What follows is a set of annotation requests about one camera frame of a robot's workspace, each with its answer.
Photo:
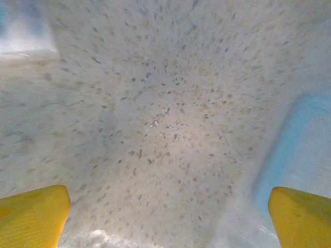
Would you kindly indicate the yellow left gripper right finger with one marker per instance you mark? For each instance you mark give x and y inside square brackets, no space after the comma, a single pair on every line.
[302,222]

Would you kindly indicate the blue plastic tool box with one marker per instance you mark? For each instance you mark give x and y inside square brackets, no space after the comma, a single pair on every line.
[305,144]

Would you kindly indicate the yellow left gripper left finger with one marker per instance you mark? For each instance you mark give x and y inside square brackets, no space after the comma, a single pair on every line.
[28,219]

